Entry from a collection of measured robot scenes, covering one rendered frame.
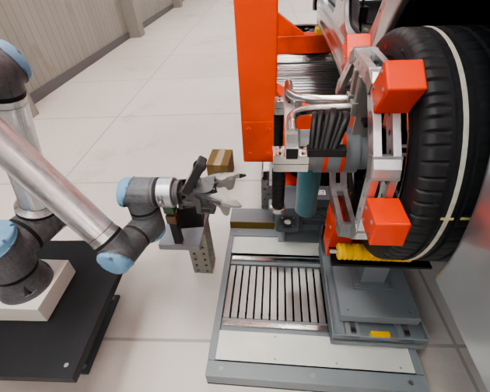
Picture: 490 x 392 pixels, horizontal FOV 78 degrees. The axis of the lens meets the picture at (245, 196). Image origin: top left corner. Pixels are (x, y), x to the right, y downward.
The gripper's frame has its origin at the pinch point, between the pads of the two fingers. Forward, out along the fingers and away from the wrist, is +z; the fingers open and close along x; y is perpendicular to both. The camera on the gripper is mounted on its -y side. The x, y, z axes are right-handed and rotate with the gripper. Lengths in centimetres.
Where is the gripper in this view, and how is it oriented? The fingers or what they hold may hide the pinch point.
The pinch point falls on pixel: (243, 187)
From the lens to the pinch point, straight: 84.8
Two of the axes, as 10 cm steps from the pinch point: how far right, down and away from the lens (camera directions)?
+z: 10.0, 0.2, -1.0
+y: 0.5, 7.7, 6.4
